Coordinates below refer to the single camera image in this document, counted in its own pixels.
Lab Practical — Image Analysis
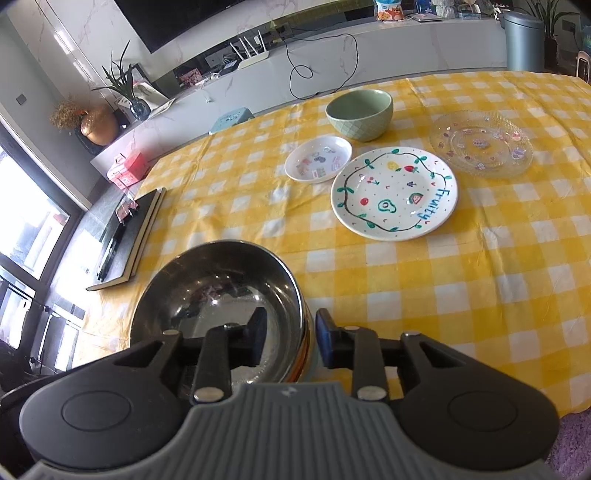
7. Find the stainless steel bowl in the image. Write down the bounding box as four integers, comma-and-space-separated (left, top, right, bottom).
130, 240, 312, 385

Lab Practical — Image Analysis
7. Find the white fruity painted plate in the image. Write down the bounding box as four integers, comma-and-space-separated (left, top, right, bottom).
331, 146, 459, 242

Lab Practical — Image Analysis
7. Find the clear glass sticker plate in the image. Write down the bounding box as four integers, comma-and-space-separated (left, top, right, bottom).
430, 111, 534, 178

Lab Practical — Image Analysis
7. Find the green ceramic bowl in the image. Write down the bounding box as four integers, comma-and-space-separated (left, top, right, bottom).
325, 89, 394, 142

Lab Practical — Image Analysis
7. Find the purple seat cushion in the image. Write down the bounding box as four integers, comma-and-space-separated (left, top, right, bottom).
546, 409, 591, 480

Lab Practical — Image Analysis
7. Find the black book stack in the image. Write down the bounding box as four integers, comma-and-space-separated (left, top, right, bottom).
86, 187, 166, 292

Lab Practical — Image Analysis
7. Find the yellow checkered tablecloth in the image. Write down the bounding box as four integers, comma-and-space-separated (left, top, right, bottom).
74, 72, 590, 414

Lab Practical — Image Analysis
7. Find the red pink box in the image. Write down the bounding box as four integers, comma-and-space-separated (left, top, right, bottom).
107, 150, 148, 190

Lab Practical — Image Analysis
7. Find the golden round vase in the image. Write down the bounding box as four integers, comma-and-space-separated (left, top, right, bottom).
80, 105, 119, 147

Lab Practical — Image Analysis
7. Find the small white sticker plate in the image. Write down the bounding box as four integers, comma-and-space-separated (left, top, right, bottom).
283, 135, 353, 184

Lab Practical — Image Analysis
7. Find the teal plastic stool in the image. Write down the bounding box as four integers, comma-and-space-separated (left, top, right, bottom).
208, 107, 253, 135

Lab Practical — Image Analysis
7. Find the green plant in blue vase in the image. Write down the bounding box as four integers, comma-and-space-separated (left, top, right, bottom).
94, 43, 151, 121

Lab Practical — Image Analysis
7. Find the white wifi router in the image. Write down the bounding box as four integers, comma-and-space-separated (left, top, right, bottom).
229, 31, 270, 70

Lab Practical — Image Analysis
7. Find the white marble tv console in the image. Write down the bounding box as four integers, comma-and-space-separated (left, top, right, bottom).
91, 19, 507, 175

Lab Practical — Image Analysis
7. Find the grey cylindrical trash can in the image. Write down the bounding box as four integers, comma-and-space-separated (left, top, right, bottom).
500, 11, 545, 72

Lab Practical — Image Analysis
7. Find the black television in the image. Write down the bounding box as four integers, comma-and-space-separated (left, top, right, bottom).
115, 0, 239, 53

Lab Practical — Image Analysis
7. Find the blue orange snack bag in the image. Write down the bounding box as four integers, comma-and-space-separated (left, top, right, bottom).
374, 0, 405, 22

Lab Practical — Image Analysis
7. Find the black power cable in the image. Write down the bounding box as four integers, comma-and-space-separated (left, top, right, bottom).
280, 32, 361, 100

